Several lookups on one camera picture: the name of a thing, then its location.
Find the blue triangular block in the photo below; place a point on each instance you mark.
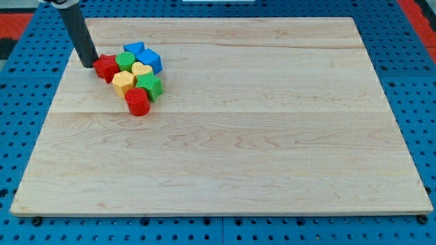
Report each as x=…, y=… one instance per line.
x=135, y=48

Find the red star block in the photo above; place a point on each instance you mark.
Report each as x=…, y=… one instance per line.
x=106, y=67

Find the yellow hexagon block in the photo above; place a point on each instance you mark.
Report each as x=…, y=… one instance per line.
x=122, y=82

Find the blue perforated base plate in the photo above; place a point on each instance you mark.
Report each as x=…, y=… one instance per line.
x=33, y=70

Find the yellow heart block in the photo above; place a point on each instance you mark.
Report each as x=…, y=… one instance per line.
x=139, y=69

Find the red cylinder block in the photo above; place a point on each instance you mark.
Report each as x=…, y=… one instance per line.
x=137, y=101

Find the green star block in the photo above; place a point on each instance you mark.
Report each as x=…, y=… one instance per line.
x=152, y=85

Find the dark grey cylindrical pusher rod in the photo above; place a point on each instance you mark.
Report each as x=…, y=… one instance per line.
x=78, y=31

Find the blue cube block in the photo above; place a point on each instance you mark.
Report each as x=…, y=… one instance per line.
x=149, y=57

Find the green cylinder block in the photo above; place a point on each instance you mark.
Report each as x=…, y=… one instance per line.
x=125, y=60

